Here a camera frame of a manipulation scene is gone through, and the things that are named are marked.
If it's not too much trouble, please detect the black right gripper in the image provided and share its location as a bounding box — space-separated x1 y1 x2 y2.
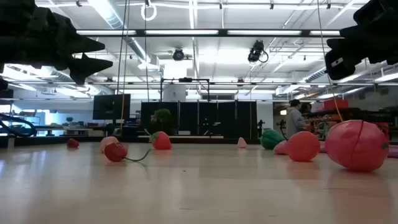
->
325 0 398 81

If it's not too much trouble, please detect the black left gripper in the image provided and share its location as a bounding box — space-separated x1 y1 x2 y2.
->
0 0 114 85

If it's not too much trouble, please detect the large pink toy tomato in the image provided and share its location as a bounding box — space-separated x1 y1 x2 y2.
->
325 119 390 173

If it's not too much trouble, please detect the orange-red toy strawberry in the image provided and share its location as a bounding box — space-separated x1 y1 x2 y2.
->
286 131 321 162

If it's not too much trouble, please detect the red strawberry with green leaf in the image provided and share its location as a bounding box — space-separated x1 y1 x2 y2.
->
150 131 172 151

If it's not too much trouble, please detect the green toy pumpkin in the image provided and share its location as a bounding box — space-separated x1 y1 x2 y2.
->
259 129 285 151

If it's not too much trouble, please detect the black monitor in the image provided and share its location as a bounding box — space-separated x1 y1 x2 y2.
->
92 93 132 121

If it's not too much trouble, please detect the rig top beam with lights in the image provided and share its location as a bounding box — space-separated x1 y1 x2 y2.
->
75 28 343 39

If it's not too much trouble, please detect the red storage bin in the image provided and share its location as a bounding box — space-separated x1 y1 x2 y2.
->
323 99 349 111

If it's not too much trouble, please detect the person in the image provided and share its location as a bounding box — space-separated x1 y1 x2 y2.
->
300 101 313 116
285 98 307 139

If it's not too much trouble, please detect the shelf rack with red bins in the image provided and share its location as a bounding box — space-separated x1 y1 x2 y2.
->
306 107 398 141

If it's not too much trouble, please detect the pale pink toy fruit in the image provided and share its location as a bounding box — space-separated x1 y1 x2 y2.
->
99 136 121 154

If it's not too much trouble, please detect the small green potted tree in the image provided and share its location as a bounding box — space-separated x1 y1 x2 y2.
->
153 108 172 135

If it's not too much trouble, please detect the red toy cherry with stem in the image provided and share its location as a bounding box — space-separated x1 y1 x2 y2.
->
104 142 152 163

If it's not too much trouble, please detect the white hanging ring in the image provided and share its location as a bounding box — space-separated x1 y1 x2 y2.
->
140 2 158 22

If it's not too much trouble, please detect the black curved hose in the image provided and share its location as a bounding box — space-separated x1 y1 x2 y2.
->
0 112 38 138

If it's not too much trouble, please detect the round black overhead camera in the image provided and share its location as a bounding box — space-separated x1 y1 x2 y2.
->
172 47 185 62

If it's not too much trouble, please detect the black overhead camera with cable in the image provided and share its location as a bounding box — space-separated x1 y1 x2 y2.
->
247 39 269 64

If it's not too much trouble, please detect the black frame stand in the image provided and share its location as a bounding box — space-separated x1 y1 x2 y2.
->
159 77 211 103

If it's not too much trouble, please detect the black tripod with camera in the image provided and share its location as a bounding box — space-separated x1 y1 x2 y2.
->
257 119 266 139
275 119 289 141

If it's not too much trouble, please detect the black partition wall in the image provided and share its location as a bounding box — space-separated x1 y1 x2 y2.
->
140 100 258 139

